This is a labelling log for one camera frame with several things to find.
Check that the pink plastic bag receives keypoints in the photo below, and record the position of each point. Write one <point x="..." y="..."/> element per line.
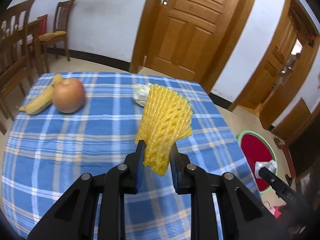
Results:
<point x="275" y="211"/>

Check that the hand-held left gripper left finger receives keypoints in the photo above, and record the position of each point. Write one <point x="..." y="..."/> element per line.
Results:
<point x="140" y="165"/>

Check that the red board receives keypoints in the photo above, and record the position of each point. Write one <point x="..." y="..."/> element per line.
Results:
<point x="43" y="21"/>

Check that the yellow foam fruit net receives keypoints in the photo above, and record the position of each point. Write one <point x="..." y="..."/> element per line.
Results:
<point x="165" y="120"/>

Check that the yellow seat cushion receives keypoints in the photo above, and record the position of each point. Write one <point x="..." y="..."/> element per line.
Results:
<point x="52" y="36"/>

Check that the large wooden chair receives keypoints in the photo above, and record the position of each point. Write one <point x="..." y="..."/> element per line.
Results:
<point x="12" y="45"/>

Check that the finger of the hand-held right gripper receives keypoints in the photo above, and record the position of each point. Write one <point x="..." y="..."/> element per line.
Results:
<point x="277" y="182"/>

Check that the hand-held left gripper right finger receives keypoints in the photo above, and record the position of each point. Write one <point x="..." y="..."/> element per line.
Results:
<point x="174" y="175"/>

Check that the blue plaid tablecloth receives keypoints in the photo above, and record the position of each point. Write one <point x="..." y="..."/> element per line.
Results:
<point x="75" y="140"/>

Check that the apple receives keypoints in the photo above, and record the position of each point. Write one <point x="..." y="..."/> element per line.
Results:
<point x="68" y="95"/>

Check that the wooden side door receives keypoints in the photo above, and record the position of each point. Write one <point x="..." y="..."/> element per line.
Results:
<point x="277" y="67"/>

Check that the wooden panel door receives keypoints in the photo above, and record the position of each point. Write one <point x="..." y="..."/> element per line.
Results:
<point x="190" y="30"/>

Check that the wooden chair with cushion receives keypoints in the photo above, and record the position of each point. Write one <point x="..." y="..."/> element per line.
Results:
<point x="63" y="15"/>

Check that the clear plastic wrap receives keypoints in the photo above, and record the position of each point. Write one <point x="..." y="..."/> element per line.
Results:
<point x="268" y="164"/>

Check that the yellow banana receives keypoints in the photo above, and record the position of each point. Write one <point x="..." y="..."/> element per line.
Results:
<point x="40" y="102"/>

